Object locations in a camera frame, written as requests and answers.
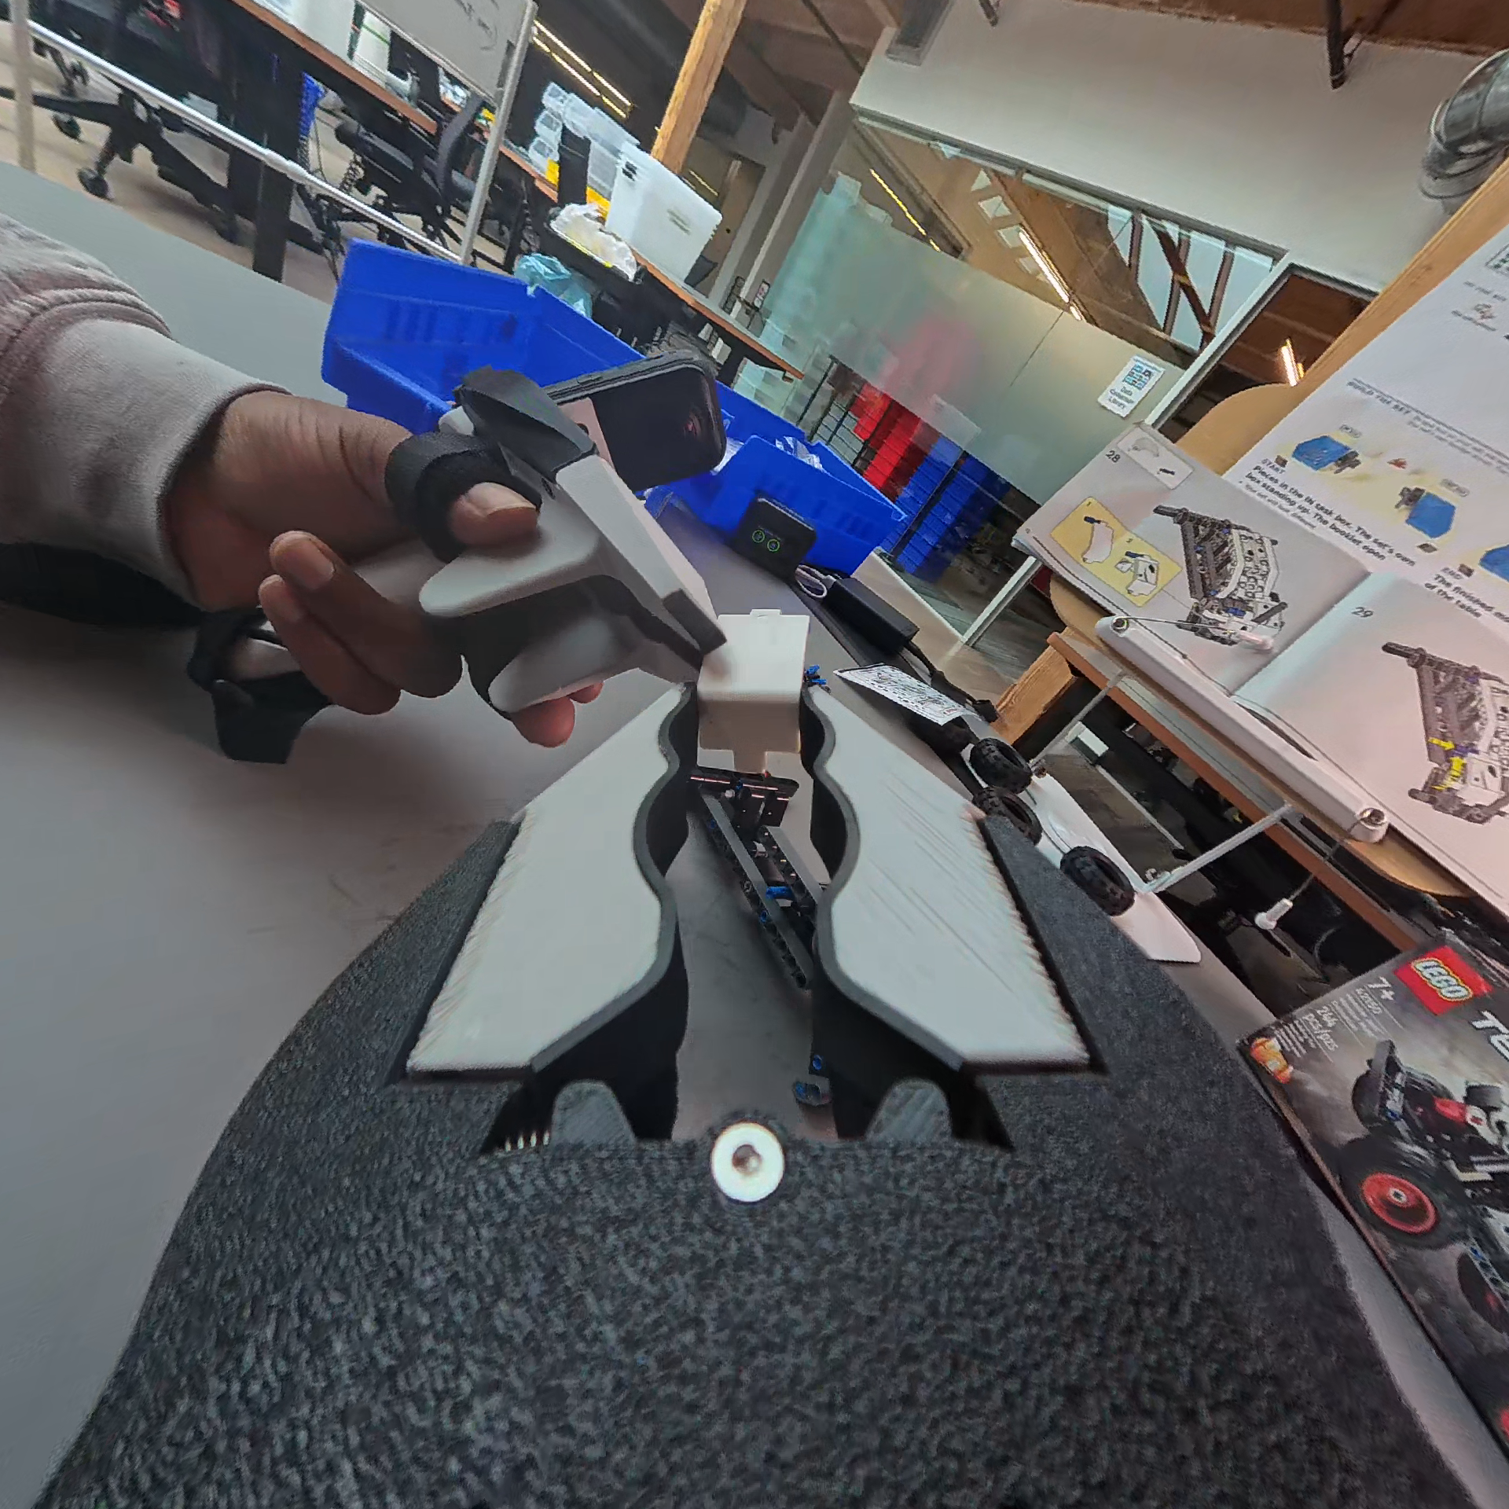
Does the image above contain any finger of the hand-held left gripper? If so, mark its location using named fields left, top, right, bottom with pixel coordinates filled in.
left=556, top=454, right=731, bottom=681

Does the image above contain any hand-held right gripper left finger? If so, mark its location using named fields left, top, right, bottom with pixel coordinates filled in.
left=405, top=684, right=698, bottom=1141

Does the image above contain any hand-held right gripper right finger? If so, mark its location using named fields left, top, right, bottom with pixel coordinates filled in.
left=801, top=690, right=1092, bottom=1141

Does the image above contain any white curved brick panel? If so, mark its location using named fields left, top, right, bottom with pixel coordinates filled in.
left=695, top=607, right=811, bottom=756

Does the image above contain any brick-built truck chassis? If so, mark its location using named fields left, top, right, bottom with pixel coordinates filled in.
left=689, top=767, right=838, bottom=1103

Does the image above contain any printed sticker sheet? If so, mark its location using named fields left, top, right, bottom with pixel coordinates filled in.
left=835, top=663, right=962, bottom=726

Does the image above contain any person's left forearm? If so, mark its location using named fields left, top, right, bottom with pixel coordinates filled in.
left=0, top=212, right=289, bottom=627

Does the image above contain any grey desk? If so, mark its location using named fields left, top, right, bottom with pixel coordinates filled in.
left=0, top=158, right=1509, bottom=1509

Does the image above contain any white task instruction poster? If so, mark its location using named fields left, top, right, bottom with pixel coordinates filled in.
left=1225, top=230, right=1509, bottom=614

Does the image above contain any person's left hand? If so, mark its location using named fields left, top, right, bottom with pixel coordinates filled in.
left=165, top=390, right=608, bottom=749

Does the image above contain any black device green display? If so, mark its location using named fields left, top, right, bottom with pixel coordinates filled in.
left=731, top=497, right=817, bottom=578

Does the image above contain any clear plastic bag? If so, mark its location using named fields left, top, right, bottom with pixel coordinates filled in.
left=511, top=203, right=637, bottom=320

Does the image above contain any white storage container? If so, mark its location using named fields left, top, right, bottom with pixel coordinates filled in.
left=607, top=147, right=723, bottom=278

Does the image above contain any white document stand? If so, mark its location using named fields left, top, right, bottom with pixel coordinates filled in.
left=1025, top=612, right=1392, bottom=966

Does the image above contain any black power adapter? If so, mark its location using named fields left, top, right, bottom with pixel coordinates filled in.
left=820, top=573, right=921, bottom=648

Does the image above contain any blue bin with tag sticker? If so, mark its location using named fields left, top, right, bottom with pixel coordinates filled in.
left=319, top=241, right=648, bottom=431

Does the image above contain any wooden side table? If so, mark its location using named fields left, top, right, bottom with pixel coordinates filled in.
left=995, top=578, right=1474, bottom=956

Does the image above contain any stack of red blue bins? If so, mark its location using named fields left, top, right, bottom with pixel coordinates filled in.
left=847, top=377, right=1014, bottom=585

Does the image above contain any black office chair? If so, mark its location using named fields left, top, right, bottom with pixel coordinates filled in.
left=35, top=0, right=497, bottom=255

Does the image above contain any instruction booklet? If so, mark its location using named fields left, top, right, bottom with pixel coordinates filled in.
left=1016, top=424, right=1509, bottom=914

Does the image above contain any toy truck set box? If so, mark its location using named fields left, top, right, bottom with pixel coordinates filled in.
left=1237, top=936, right=1509, bottom=1451

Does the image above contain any beige chair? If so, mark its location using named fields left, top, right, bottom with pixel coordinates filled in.
left=1178, top=382, right=1298, bottom=472

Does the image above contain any black power cable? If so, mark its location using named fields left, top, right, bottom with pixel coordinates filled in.
left=907, top=636, right=996, bottom=720

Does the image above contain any metal ventilation duct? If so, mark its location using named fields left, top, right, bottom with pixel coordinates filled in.
left=1420, top=52, right=1509, bottom=201

